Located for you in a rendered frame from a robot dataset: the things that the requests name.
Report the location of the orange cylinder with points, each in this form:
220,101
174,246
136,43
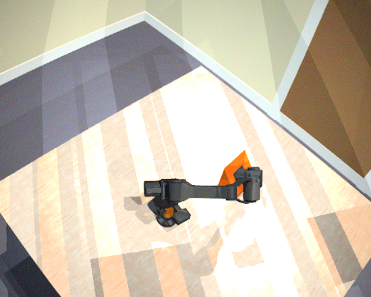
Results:
169,212

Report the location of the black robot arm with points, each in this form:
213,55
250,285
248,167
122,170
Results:
175,191

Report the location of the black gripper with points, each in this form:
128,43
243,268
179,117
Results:
181,215

